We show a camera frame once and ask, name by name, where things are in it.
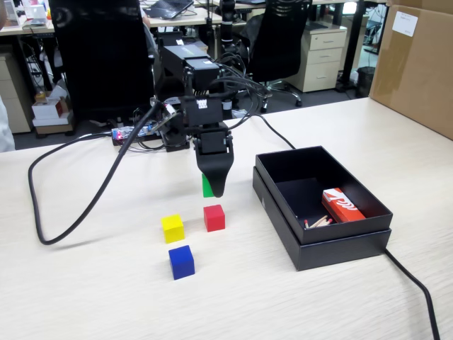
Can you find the camera circuit board module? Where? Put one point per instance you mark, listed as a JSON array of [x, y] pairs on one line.
[[169, 111]]

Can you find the white label sticker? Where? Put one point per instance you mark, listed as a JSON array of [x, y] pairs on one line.
[[405, 23]]

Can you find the black robot base clamp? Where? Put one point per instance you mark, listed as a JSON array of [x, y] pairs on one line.
[[177, 146]]

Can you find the large brown cardboard box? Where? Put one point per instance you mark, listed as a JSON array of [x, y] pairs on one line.
[[417, 67]]

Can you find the red cube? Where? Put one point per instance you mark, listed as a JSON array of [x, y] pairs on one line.
[[214, 219]]

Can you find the green cube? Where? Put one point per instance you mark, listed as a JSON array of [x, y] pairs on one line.
[[206, 186]]

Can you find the tall-backed black office chair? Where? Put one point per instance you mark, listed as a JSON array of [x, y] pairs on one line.
[[102, 56]]

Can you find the yellow cube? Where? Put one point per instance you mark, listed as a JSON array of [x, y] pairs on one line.
[[172, 229]]

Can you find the blue cube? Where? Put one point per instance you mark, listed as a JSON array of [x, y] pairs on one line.
[[181, 263]]

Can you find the orange matchbox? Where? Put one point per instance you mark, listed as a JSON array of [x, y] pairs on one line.
[[341, 205]]

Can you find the light wooden office desk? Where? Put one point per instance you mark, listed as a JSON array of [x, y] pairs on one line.
[[106, 22]]

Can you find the red-tipped wooden matchstick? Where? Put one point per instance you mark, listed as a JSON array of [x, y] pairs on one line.
[[318, 221], [323, 223], [307, 224]]

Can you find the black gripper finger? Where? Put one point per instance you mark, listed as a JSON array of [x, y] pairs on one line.
[[216, 173]]

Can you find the black open cardboard box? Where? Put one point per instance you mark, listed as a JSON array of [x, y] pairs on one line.
[[318, 248]]

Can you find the beige side cabinet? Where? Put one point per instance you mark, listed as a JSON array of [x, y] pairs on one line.
[[14, 95]]

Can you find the white cartons stack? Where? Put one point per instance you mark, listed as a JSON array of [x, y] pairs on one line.
[[51, 111]]

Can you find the black office chair with wheels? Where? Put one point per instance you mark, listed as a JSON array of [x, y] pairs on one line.
[[279, 39]]

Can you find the open laptop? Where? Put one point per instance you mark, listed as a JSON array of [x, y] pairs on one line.
[[168, 8]]

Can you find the beige drawer pedestal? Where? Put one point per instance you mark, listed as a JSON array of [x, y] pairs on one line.
[[320, 60]]

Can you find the controller circuit board with LEDs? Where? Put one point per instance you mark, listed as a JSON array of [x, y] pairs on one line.
[[122, 135]]

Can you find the black trash bin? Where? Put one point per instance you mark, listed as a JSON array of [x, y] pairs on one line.
[[365, 82]]

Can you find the black pole stand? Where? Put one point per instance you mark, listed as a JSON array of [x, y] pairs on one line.
[[227, 21]]

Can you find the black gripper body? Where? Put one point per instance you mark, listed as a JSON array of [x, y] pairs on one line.
[[212, 141]]

